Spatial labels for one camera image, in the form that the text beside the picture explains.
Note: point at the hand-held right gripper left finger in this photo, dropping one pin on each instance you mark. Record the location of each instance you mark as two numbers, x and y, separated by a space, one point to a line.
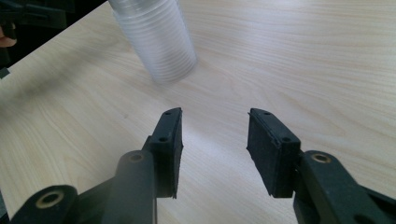
168 149

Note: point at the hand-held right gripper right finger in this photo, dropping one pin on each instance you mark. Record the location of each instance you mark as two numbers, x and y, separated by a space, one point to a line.
271 155

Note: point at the stack of clear plastic cups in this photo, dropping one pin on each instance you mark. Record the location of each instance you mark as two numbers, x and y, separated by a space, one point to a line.
157 40

